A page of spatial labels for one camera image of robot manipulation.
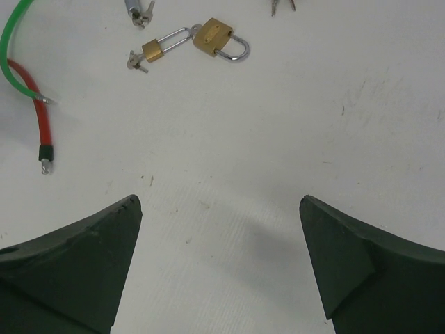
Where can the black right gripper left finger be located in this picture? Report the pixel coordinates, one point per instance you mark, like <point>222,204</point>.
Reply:
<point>71,280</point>

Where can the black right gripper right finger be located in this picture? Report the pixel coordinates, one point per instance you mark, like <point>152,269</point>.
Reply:
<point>369,280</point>

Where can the small brass long-shackle padlock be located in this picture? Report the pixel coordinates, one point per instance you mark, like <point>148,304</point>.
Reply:
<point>157,48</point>

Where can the large brass padlock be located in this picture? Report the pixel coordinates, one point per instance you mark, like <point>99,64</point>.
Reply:
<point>212,37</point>

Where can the silver keys of green lock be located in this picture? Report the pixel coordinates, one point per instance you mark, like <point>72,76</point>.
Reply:
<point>139,17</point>

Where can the red cable lock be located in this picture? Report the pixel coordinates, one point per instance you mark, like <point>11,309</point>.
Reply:
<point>46,149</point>

